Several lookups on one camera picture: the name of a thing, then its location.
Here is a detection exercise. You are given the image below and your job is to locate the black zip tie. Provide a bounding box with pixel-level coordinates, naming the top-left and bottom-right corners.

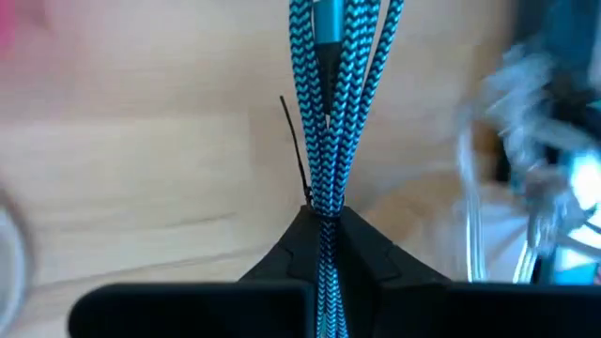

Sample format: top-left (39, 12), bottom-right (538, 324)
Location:
top-left (279, 95), bottom-right (344, 223)

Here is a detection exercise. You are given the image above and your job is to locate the blue black braided cable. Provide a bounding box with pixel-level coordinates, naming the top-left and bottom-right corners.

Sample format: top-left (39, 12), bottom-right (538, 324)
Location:
top-left (286, 0), bottom-right (406, 338)

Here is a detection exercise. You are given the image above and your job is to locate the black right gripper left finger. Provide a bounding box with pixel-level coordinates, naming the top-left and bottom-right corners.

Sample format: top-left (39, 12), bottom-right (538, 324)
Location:
top-left (67, 205), bottom-right (324, 338)

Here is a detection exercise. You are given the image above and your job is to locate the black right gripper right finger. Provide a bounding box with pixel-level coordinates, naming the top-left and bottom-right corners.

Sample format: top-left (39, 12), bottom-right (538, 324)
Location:
top-left (336, 205), bottom-right (601, 338)

